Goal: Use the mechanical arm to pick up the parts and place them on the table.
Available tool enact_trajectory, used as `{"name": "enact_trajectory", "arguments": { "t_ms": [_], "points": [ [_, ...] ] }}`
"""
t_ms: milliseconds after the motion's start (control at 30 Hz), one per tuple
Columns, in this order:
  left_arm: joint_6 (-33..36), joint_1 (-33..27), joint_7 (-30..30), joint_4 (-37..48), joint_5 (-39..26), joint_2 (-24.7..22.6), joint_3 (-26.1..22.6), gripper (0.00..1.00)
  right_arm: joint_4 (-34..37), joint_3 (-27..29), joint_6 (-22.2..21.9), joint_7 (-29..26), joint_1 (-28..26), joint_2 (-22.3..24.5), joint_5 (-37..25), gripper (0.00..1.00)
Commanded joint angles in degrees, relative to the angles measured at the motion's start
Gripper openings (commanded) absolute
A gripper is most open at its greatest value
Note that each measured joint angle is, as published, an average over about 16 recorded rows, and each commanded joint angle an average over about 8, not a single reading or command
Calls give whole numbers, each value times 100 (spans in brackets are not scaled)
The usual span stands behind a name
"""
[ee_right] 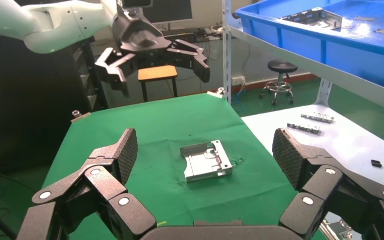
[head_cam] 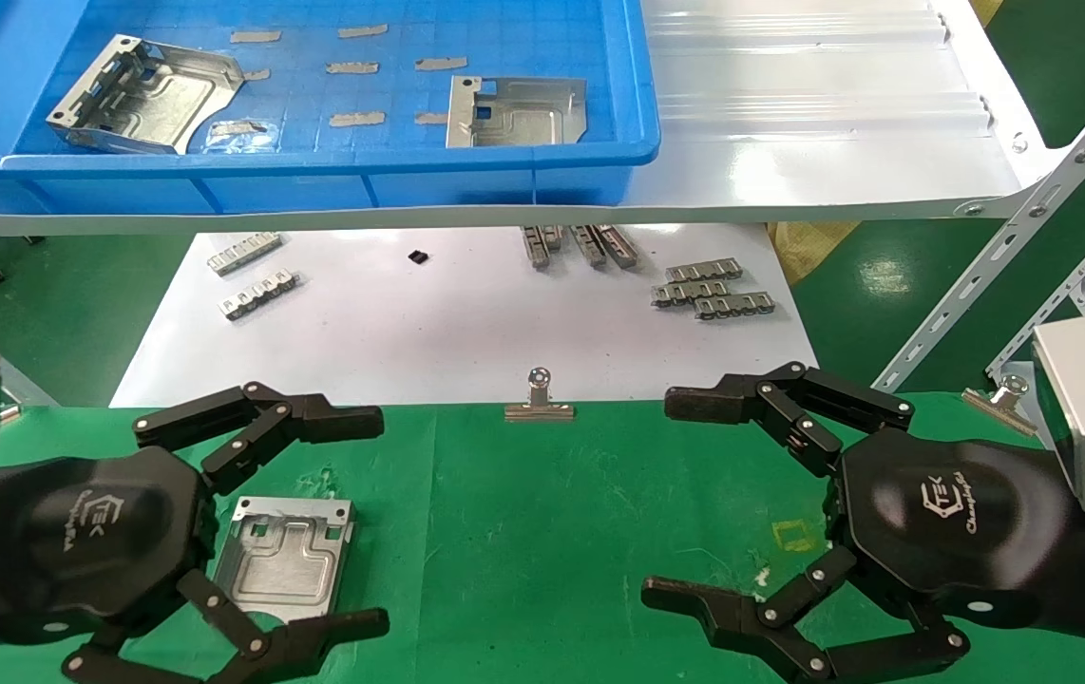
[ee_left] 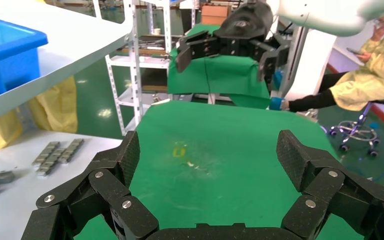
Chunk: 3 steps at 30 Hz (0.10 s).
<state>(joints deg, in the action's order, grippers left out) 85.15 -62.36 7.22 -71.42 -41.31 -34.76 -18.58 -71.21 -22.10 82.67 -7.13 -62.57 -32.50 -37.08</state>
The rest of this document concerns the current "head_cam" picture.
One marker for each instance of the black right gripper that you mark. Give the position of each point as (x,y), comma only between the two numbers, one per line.
(942,532)

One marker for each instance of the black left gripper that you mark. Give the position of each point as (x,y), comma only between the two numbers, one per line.
(82,541)

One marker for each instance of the sheet metal bracket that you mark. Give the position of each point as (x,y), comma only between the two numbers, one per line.
(523,119)
(281,560)
(162,100)

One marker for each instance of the small slotted metal clip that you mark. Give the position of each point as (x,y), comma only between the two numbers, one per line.
(259,294)
(244,253)
(703,271)
(618,246)
(553,237)
(535,247)
(588,245)
(735,306)
(688,293)

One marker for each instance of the green table cloth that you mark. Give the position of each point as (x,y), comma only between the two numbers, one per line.
(523,532)

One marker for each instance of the white paper sheet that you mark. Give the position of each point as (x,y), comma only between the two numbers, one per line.
(457,332)

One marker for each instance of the yellow woven bag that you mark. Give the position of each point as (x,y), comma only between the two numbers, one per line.
(804,249)

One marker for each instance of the small black plastic piece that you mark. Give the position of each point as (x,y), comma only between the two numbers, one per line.
(418,256)

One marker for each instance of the blue plastic tray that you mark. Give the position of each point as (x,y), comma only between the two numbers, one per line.
(314,180)

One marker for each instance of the white shelf board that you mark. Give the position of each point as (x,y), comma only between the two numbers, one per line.
(789,123)

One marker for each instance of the white perforated angle bar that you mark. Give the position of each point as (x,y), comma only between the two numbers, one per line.
(1065,294)
(1008,242)

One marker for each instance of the clear crumpled tape piece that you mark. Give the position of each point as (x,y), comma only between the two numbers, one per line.
(240,135)

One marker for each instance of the short grey tape strip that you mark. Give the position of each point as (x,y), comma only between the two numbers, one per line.
(430,119)
(258,74)

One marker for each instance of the flat sheet metal bracket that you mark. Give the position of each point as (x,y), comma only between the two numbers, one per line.
(523,119)

